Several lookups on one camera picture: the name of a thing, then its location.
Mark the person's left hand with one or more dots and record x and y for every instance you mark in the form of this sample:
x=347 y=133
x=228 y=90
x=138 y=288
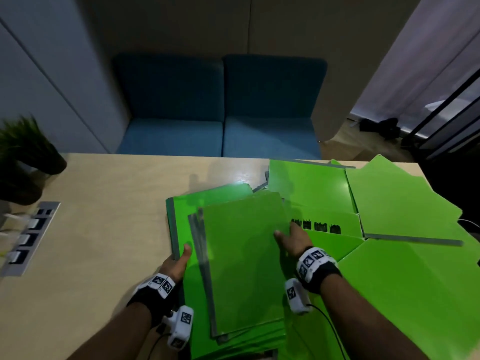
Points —
x=173 y=268

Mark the person's right hand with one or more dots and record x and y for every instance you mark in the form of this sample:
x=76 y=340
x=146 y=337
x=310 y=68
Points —
x=298 y=241

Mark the person's left thumb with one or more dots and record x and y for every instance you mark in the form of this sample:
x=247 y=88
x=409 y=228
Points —
x=186 y=255

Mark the person's right thumb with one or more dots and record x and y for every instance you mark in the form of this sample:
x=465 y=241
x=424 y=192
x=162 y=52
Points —
x=281 y=237

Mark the stack of green folders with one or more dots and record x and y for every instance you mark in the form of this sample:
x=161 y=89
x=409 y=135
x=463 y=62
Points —
x=195 y=292

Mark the green folder with grey spine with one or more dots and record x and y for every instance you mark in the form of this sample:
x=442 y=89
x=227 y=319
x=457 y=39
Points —
x=243 y=258

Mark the person's right forearm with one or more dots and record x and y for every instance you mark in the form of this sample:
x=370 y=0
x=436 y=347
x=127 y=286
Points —
x=367 y=326

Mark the person's left forearm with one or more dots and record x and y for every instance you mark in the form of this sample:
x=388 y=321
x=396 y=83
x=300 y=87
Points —
x=112 y=335

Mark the black right wristband with markers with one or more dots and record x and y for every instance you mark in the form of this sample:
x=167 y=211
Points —
x=318 y=268

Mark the black wristband with markers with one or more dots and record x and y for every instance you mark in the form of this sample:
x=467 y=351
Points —
x=152 y=294
x=318 y=268

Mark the black left wristband with markers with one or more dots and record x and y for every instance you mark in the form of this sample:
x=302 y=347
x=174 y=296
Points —
x=152 y=294

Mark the spread of loose green folders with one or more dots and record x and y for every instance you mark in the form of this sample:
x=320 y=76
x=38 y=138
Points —
x=397 y=281

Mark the blue two-seat sofa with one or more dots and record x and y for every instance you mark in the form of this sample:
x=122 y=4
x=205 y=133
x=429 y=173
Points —
x=221 y=119

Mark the black object on floor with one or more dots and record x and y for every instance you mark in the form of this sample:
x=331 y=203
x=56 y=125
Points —
x=382 y=128

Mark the white power plug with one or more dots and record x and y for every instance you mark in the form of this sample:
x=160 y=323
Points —
x=26 y=239
x=36 y=223
x=17 y=257

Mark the grey table socket panel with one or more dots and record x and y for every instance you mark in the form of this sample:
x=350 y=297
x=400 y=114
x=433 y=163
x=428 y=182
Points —
x=32 y=241

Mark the potted green plant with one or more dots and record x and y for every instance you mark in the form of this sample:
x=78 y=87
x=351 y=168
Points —
x=22 y=157

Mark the pale curtain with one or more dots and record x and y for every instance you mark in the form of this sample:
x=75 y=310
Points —
x=416 y=59

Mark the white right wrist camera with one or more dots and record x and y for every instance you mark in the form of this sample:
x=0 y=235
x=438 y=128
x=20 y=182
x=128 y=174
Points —
x=296 y=296

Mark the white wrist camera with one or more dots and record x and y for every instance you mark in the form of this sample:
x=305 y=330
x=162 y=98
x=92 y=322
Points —
x=296 y=296
x=180 y=326

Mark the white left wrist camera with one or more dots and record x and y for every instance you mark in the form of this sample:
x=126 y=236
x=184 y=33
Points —
x=180 y=326

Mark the black metal frame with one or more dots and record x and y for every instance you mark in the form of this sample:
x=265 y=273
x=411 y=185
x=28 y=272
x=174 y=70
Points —
x=446 y=112

